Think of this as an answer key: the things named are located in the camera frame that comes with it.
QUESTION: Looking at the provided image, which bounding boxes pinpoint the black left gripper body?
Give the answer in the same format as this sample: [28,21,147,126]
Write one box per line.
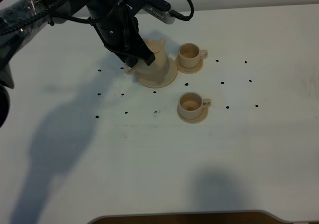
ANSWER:
[93,2,155,68]

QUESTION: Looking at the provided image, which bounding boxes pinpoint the beige teapot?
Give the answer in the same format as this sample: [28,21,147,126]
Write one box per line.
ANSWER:
[124,38,167,88]

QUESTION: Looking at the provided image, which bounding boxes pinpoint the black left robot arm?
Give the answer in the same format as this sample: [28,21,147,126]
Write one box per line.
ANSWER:
[0,0,155,123]

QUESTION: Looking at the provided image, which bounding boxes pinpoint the beige teapot saucer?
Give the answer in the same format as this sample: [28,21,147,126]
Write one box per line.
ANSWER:
[135,57,177,89]

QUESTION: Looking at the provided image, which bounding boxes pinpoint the beige far teacup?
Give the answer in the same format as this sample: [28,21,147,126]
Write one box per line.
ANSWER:
[178,43,208,68]

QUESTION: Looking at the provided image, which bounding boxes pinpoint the beige teacup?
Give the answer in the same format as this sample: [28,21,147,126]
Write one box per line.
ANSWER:
[177,92,212,111]
[178,43,208,68]

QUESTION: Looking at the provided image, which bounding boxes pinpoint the beige far cup saucer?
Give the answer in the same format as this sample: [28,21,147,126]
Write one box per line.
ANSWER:
[175,57,204,74]

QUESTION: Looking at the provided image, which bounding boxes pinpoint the beige cup saucer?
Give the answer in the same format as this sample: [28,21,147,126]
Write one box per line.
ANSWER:
[175,57,204,74]
[177,106,208,124]

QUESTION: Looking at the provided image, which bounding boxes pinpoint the beige near teacup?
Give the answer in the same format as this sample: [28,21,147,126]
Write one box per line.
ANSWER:
[177,92,212,111]

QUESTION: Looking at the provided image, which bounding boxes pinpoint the beige near cup saucer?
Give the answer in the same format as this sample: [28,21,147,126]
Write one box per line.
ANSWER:
[177,106,208,124]

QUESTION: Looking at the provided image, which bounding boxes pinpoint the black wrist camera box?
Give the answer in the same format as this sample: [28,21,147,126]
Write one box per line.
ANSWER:
[123,0,175,24]

